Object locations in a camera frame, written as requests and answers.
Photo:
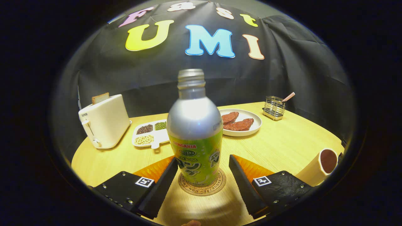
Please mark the brown beans pile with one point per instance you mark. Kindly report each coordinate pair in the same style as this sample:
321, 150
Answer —
144, 129

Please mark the wooden table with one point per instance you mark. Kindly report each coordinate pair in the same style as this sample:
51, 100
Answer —
282, 147

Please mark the round cork coaster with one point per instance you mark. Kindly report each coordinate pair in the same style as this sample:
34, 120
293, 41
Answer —
201, 191

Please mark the white toaster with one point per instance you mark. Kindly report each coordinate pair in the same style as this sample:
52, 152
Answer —
106, 124

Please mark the pink striped straw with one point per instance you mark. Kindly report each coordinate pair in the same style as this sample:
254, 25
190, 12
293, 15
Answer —
289, 96

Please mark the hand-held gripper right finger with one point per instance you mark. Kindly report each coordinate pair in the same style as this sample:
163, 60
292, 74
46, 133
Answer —
243, 188

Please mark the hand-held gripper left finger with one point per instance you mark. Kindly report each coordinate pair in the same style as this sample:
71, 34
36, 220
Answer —
160, 191

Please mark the silver green juice bottle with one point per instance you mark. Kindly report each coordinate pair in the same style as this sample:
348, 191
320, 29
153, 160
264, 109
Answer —
194, 125

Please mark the white divided tray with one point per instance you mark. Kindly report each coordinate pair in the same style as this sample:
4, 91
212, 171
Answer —
160, 135

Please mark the toast bread slice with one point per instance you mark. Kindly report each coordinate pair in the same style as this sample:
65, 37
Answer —
100, 98

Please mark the green beans pile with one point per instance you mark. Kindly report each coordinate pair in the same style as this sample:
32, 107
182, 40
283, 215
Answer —
160, 125

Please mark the white round plate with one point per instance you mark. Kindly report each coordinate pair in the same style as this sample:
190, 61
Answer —
257, 121

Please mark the brown meat slice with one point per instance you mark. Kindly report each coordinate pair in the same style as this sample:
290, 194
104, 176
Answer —
230, 117
240, 125

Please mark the yellow beans pile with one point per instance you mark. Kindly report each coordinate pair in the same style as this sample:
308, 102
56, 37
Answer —
144, 140

